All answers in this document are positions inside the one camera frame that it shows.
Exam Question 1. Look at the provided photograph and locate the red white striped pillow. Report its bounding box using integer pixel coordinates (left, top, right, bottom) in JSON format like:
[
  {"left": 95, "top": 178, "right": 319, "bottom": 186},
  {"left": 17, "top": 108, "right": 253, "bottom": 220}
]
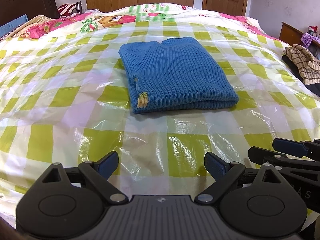
[{"left": 57, "top": 3, "right": 77, "bottom": 17}]

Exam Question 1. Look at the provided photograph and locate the blue knitted sweater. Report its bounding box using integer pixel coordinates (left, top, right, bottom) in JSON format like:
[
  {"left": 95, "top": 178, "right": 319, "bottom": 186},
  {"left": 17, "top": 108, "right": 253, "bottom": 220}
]
[{"left": 119, "top": 37, "right": 239, "bottom": 114}]

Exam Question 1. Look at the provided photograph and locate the silver metal cup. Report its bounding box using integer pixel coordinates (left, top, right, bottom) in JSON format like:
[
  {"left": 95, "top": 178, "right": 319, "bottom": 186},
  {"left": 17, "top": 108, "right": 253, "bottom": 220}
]
[{"left": 75, "top": 1, "right": 82, "bottom": 14}]

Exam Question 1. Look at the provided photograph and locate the purple cloth on cabinet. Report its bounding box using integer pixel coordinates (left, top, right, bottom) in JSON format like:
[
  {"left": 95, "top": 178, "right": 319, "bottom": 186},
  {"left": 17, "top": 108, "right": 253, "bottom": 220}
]
[{"left": 300, "top": 33, "right": 319, "bottom": 48}]

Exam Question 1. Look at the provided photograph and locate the brown wooden side cabinet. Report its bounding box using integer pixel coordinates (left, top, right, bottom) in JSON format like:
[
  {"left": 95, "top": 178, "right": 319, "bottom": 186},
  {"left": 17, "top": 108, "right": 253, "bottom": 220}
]
[{"left": 279, "top": 22, "right": 319, "bottom": 48}]

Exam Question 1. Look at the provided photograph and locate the blue pillow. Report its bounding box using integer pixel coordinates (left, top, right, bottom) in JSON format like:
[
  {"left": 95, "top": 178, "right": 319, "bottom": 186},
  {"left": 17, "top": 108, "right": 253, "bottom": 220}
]
[{"left": 0, "top": 14, "right": 28, "bottom": 37}]

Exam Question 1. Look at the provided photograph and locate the beige striped garment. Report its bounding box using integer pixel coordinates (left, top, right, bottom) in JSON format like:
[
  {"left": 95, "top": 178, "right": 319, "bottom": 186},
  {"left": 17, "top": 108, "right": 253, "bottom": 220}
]
[{"left": 284, "top": 44, "right": 319, "bottom": 83}]

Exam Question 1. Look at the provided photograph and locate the green checkered bed quilt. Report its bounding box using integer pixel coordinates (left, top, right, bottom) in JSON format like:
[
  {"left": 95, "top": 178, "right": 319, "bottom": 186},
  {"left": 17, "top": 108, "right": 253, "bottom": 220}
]
[{"left": 1, "top": 4, "right": 319, "bottom": 225}]

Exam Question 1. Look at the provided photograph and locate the black garment under striped one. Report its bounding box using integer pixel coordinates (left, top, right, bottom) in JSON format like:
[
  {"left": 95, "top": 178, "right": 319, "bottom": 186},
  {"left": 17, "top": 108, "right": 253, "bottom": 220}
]
[{"left": 282, "top": 55, "right": 320, "bottom": 96}]

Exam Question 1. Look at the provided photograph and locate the dark wooden headboard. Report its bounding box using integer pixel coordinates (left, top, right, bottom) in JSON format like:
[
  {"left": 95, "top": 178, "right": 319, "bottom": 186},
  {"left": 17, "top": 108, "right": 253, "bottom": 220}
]
[{"left": 0, "top": 0, "right": 60, "bottom": 25}]

